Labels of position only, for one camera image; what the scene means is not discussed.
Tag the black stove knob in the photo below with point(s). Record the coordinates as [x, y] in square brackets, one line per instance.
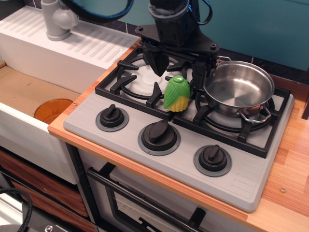
[159, 138]
[112, 119]
[212, 161]

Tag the grey toy stove top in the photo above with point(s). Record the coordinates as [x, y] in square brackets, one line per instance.
[242, 186]

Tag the orange sink drain plug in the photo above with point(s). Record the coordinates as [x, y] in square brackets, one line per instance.
[50, 110]

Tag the black right stove knob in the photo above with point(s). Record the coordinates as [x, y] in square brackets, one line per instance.
[212, 161]

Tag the black left stove knob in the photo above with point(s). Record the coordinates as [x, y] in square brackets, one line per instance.
[112, 119]

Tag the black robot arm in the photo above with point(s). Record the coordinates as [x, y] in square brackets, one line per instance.
[174, 9]

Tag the white toy sink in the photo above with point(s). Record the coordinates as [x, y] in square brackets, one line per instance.
[35, 69]

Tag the stainless steel pot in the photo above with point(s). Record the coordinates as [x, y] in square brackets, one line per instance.
[240, 89]

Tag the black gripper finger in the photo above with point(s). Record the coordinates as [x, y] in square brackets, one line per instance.
[200, 70]
[155, 57]

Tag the toy oven door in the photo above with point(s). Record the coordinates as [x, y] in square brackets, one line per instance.
[136, 205]

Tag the black middle stove knob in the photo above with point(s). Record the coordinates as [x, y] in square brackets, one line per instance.
[159, 138]

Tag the green yellow toy corncob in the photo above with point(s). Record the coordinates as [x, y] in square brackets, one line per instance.
[177, 94]

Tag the wood grain drawer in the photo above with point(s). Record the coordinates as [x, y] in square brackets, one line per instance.
[49, 193]

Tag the black right burner grate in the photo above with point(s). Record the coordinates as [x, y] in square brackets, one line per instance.
[259, 135]

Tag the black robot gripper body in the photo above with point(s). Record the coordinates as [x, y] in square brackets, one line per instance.
[181, 39]

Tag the grey toy faucet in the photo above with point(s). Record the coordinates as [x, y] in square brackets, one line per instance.
[58, 21]

